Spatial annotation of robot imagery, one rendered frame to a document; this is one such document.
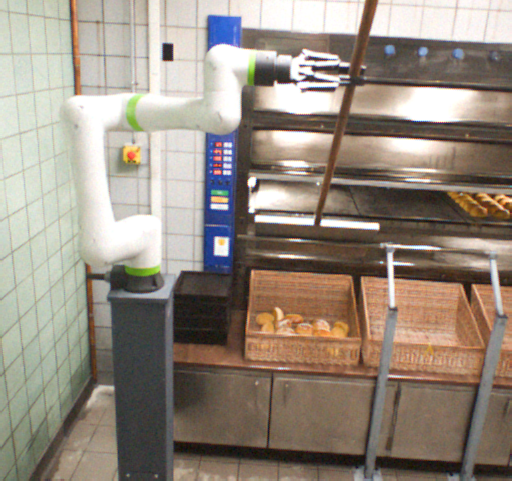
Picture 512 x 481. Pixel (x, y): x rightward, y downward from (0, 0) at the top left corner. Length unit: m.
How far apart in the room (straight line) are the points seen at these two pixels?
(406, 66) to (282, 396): 1.72
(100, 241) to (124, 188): 1.26
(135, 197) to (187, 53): 0.80
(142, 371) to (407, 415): 1.38
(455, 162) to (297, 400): 1.44
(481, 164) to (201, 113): 1.81
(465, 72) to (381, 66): 0.41
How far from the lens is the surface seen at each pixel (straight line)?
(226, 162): 2.75
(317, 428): 2.80
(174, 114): 1.55
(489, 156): 2.95
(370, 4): 1.29
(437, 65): 2.82
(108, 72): 2.85
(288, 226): 2.38
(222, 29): 2.70
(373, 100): 2.75
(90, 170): 1.67
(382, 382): 2.60
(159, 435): 2.14
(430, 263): 3.00
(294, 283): 2.92
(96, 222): 1.69
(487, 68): 2.89
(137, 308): 1.86
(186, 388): 2.71
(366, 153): 2.78
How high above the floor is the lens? 2.01
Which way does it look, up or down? 19 degrees down
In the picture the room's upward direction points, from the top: 3 degrees clockwise
